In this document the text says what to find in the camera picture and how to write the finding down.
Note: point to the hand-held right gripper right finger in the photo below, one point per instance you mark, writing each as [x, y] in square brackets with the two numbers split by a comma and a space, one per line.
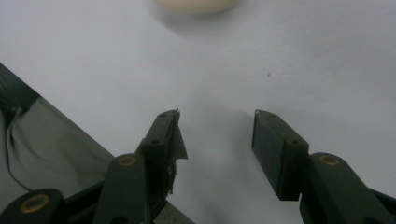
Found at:
[280, 155]

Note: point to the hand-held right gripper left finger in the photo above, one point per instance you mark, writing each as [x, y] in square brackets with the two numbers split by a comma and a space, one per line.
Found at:
[158, 146]

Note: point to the grey cloth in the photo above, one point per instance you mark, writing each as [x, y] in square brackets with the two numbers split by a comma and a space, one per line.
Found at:
[43, 146]

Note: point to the cream round object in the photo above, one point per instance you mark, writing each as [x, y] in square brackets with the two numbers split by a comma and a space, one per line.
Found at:
[197, 6]

